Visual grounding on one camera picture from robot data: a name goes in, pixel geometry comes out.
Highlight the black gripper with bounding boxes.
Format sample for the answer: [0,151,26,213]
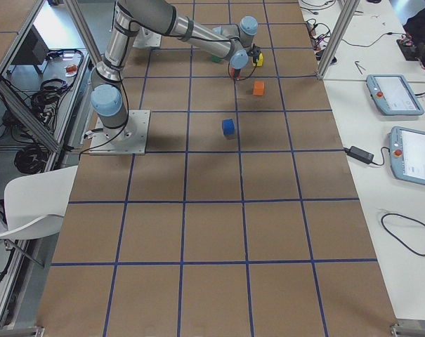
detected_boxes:
[228,67,241,78]

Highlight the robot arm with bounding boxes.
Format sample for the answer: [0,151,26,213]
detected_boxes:
[91,1,259,142]

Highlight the yellow wooden block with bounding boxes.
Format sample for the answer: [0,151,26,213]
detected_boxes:
[251,53,263,67]

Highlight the green wooden block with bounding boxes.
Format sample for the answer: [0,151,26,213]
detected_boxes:
[211,55,222,63]

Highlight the orange wooden block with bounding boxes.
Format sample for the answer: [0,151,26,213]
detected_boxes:
[252,81,266,96]

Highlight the blue wooden block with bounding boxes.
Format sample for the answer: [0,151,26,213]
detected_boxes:
[221,119,235,137]

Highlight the hex key tool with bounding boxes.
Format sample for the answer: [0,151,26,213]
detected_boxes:
[354,60,365,74]

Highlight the black power adapter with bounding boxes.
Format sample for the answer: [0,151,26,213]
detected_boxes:
[344,146,374,164]

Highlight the far teach pendant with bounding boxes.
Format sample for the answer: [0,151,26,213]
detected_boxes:
[366,74,424,116]

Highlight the teach pendant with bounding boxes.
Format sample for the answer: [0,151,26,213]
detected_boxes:
[389,126,425,185]
[366,74,424,116]

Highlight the orange snack packet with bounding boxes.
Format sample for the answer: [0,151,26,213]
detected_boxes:
[65,65,77,77]

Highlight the near teach pendant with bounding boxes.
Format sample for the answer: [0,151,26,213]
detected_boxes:
[389,126,425,185]

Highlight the white chair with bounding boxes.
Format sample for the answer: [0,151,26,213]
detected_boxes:
[0,166,78,240]

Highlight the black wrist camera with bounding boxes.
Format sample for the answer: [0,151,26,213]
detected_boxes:
[248,44,261,59]

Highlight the circuit boards with cables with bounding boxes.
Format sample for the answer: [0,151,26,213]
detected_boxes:
[305,18,332,51]

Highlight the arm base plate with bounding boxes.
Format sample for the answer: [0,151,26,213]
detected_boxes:
[88,110,150,155]
[133,27,162,49]

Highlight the aluminium frame post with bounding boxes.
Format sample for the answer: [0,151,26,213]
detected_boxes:
[316,0,360,79]

